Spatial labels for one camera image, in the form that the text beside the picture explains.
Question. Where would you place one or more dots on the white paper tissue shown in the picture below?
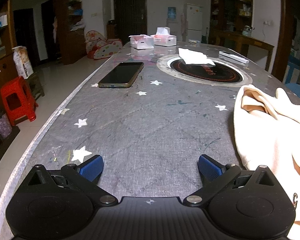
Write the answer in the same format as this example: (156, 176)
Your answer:
(193, 56)

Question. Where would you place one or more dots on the dark wooden door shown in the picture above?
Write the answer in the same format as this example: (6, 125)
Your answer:
(130, 15)

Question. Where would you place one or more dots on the glass jar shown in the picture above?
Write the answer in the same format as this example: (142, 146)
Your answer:
(246, 30)

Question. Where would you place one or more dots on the glass-door wooden cabinet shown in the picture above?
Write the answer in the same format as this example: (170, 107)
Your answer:
(0, 70)

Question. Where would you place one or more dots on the white water dispenser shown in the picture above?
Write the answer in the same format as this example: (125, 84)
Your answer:
(173, 26)

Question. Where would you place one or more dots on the blue chair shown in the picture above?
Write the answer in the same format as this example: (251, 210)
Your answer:
(298, 90)

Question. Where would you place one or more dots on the open wooden shelf unit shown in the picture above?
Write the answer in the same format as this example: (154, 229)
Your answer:
(68, 40)

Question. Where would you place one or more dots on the printed paper sack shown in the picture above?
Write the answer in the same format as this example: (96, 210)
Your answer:
(22, 61)

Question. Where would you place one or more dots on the white refrigerator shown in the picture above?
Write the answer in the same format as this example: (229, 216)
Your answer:
(193, 22)

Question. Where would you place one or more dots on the red plastic stool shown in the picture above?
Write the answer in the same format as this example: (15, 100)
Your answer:
(17, 97)

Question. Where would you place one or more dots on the black smartphone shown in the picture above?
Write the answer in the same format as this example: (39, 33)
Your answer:
(121, 75)

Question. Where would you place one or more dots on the blue water bottle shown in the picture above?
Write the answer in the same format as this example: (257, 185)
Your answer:
(172, 12)

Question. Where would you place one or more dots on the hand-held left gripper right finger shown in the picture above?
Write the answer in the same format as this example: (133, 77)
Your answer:
(210, 168)

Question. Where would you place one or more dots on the cream garment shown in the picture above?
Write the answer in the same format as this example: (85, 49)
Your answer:
(265, 135)

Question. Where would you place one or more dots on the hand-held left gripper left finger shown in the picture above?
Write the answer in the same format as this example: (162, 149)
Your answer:
(92, 167)

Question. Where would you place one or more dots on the small white packet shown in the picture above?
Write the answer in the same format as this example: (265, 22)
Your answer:
(194, 41)

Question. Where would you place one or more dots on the dotted toy play tent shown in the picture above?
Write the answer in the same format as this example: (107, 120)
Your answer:
(103, 46)

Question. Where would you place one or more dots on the wooden wall shelf unit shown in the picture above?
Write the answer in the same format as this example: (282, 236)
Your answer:
(230, 5)

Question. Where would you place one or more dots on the low wooden stool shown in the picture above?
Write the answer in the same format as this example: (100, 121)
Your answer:
(36, 86)

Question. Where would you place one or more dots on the patterned trash bin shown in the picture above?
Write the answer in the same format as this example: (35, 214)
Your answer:
(1, 125)

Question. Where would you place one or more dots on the wooden side table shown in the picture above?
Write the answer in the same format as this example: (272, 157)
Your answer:
(245, 41)

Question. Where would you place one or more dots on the round built-in induction cooktop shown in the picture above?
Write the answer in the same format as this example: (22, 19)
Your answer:
(215, 73)

